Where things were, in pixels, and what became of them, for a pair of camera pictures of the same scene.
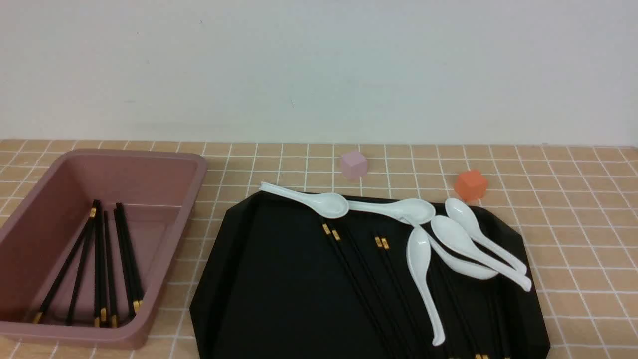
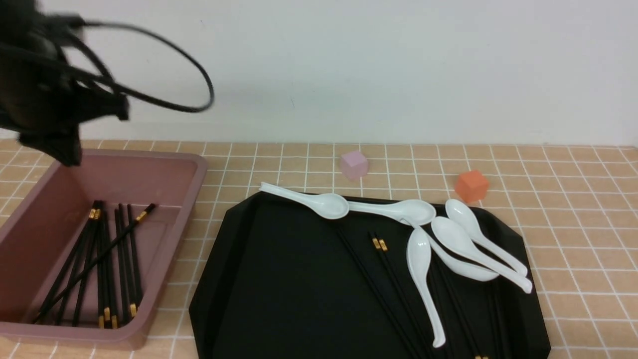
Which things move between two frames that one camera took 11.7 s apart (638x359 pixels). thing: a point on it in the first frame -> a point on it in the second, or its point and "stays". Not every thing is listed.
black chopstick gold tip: x=327 y=233 -> x=94 y=262
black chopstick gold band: x=482 y=356 stays
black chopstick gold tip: x=337 y=239 -> x=92 y=209
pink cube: x=354 y=163 stays
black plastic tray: x=282 y=279 stays
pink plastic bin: x=158 y=191 stays
